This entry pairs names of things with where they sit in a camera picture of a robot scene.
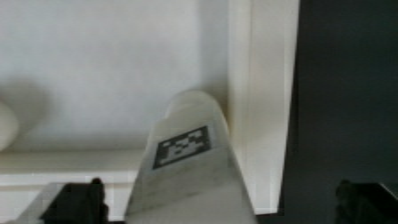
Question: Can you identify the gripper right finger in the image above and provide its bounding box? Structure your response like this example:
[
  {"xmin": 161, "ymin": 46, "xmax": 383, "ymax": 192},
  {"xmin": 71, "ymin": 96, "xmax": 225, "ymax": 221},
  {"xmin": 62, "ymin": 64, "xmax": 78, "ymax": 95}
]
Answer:
[{"xmin": 334, "ymin": 180, "xmax": 398, "ymax": 224}]

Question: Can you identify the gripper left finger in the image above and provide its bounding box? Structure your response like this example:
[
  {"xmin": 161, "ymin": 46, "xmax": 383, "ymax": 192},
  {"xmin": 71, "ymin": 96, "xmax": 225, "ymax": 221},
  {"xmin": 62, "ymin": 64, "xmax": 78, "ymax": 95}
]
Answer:
[{"xmin": 39, "ymin": 178, "xmax": 108, "ymax": 224}]

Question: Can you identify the white table leg with tag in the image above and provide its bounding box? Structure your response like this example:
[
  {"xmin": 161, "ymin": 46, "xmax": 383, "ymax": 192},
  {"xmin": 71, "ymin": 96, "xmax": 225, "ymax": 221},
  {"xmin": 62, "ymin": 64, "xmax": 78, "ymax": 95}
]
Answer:
[{"xmin": 124, "ymin": 91, "xmax": 257, "ymax": 224}]

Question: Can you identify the white square tabletop panel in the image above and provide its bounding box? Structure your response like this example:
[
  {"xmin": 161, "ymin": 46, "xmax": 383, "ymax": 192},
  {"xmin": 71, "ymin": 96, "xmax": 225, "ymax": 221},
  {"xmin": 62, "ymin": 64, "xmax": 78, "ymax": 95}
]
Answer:
[{"xmin": 0, "ymin": 0, "xmax": 231, "ymax": 186}]

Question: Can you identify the white right fence piece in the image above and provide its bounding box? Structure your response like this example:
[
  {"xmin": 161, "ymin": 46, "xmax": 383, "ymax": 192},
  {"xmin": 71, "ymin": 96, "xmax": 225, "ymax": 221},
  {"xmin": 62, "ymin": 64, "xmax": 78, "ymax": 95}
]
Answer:
[{"xmin": 247, "ymin": 0, "xmax": 300, "ymax": 214}]

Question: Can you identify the white front fence wall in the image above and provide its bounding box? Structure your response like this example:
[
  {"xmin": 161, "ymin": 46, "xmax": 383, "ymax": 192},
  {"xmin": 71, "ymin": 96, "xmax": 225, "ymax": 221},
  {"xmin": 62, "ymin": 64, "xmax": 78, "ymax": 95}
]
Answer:
[{"xmin": 0, "ymin": 177, "xmax": 149, "ymax": 224}]

